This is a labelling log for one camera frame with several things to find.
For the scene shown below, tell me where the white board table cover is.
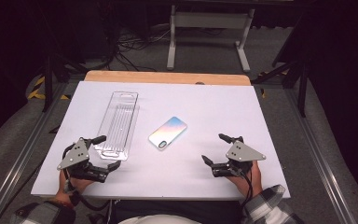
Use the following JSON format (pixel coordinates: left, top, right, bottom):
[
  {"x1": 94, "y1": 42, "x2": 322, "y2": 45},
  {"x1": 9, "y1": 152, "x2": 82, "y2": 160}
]
[{"x1": 31, "y1": 80, "x2": 292, "y2": 200}]

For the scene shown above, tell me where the yellow black floor tape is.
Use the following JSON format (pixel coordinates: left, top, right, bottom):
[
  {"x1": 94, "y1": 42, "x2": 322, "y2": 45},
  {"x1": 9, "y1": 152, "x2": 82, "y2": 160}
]
[{"x1": 27, "y1": 76, "x2": 72, "y2": 102}]

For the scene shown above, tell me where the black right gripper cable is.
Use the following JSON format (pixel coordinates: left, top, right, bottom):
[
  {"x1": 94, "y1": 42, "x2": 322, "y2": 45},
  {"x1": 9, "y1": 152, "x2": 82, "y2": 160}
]
[{"x1": 234, "y1": 166, "x2": 256, "y2": 208}]

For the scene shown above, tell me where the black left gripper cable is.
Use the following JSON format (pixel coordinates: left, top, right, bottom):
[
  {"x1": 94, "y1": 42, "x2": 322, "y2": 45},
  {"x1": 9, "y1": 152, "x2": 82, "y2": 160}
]
[{"x1": 62, "y1": 143, "x2": 112, "y2": 213}]

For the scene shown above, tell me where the black metal stand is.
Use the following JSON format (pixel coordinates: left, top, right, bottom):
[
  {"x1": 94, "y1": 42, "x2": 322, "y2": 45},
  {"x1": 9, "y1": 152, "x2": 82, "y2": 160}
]
[
  {"x1": 42, "y1": 54, "x2": 90, "y2": 114},
  {"x1": 251, "y1": 57, "x2": 310, "y2": 119}
]

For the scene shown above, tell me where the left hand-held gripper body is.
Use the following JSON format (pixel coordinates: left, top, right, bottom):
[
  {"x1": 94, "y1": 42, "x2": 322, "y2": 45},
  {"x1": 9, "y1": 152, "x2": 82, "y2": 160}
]
[{"x1": 57, "y1": 137, "x2": 110, "y2": 184}]

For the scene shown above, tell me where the person's white shirt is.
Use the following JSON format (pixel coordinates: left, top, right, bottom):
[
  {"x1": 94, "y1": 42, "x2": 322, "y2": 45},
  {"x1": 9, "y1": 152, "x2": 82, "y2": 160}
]
[{"x1": 117, "y1": 213, "x2": 202, "y2": 224}]

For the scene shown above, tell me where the person's left hand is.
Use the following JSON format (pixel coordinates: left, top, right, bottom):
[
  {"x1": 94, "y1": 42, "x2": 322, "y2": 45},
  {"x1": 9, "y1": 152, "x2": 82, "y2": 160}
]
[{"x1": 55, "y1": 170, "x2": 94, "y2": 203}]

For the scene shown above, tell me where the person's right hand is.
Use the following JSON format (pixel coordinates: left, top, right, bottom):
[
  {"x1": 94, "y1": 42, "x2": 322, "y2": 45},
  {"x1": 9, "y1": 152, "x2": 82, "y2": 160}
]
[{"x1": 226, "y1": 160, "x2": 264, "y2": 199}]

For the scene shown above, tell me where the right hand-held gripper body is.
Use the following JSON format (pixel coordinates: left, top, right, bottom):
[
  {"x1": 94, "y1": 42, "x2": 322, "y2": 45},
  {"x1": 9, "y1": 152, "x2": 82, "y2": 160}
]
[{"x1": 210, "y1": 136, "x2": 267, "y2": 178}]

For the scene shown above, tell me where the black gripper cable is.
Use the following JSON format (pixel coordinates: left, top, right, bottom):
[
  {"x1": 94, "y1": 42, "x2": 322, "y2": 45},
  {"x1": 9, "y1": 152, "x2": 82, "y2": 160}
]
[
  {"x1": 234, "y1": 166, "x2": 256, "y2": 208},
  {"x1": 62, "y1": 143, "x2": 112, "y2": 213}
]

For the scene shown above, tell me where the aluminium floor rail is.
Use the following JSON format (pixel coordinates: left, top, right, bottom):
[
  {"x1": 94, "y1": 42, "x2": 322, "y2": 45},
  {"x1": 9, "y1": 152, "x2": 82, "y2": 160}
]
[
  {"x1": 0, "y1": 83, "x2": 70, "y2": 224},
  {"x1": 284, "y1": 88, "x2": 358, "y2": 224}
]

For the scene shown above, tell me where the clear plastic packaging tray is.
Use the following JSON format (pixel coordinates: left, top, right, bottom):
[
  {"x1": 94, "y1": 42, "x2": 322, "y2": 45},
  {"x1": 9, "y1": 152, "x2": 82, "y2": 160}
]
[{"x1": 93, "y1": 91, "x2": 141, "y2": 162}]

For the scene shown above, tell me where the person's dark lap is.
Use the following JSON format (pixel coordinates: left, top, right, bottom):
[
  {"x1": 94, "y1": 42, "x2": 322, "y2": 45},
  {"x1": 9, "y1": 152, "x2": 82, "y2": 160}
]
[{"x1": 109, "y1": 199, "x2": 244, "y2": 224}]

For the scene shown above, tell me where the iridescent phone case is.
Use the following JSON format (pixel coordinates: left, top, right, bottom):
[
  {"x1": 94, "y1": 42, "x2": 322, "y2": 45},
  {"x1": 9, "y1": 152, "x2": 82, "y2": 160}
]
[{"x1": 147, "y1": 116, "x2": 188, "y2": 151}]

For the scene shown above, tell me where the wooden table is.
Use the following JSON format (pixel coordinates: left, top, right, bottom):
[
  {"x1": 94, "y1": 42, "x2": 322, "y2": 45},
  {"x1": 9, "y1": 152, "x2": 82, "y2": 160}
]
[{"x1": 83, "y1": 70, "x2": 252, "y2": 87}]

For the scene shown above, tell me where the bundle of black floor cables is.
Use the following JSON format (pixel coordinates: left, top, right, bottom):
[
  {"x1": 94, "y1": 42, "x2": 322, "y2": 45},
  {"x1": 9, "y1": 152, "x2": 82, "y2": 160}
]
[{"x1": 110, "y1": 26, "x2": 171, "y2": 73}]

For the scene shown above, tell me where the white metal stand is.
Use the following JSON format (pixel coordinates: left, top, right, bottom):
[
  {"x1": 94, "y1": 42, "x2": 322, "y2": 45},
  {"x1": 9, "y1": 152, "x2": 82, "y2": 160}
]
[{"x1": 166, "y1": 4, "x2": 256, "y2": 74}]

